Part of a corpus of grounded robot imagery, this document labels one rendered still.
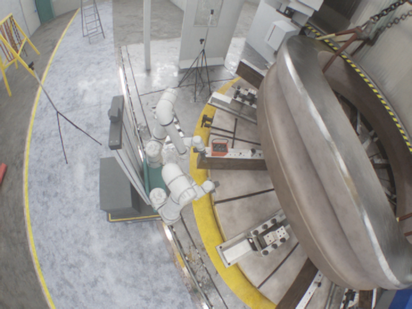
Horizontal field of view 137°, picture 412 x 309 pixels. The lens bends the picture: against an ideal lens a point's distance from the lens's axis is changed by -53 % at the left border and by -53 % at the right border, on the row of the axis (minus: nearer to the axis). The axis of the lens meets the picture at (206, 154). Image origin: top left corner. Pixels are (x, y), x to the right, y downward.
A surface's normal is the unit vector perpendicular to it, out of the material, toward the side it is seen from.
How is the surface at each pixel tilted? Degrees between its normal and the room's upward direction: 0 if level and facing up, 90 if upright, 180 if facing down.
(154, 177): 0
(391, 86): 90
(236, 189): 0
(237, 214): 0
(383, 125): 90
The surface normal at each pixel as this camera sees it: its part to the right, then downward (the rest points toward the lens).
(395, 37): -0.89, 0.29
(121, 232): 0.18, -0.46
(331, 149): -0.54, -0.22
